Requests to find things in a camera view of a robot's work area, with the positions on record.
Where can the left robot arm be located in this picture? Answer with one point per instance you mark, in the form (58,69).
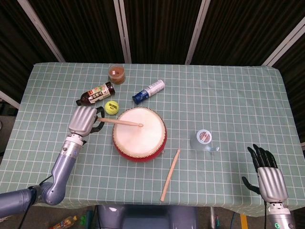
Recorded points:
(47,176)

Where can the wooden drumstick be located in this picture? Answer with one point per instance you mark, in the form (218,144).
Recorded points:
(170,175)
(120,122)

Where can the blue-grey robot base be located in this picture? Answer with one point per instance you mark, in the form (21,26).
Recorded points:
(147,217)

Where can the blue and white spray can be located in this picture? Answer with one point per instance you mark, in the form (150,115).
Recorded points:
(148,91)

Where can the grey metal stand leg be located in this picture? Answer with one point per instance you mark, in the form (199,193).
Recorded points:
(212,217)

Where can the green checked tablecloth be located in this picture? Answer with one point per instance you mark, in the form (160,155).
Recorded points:
(214,100)

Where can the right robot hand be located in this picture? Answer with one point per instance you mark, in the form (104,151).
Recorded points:
(269,181)

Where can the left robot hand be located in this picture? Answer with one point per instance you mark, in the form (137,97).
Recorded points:
(82,120)

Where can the dark brown drink bottle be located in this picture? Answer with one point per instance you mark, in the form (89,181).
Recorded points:
(95,94)

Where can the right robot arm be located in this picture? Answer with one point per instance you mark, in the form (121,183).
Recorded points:
(280,215)

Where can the red drum with white skin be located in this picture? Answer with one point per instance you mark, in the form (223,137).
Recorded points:
(139,136)

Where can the yellow drink bottle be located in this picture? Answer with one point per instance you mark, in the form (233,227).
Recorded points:
(64,222)

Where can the yellow tennis ball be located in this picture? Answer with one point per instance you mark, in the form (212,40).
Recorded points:
(111,107)

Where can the green plastic toy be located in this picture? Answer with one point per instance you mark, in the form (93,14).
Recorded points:
(83,219)

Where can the white partition post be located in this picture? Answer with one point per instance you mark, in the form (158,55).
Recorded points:
(197,32)
(122,31)
(8,99)
(40,29)
(283,43)

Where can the clear jar with brown contents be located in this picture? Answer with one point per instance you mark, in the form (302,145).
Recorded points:
(116,74)

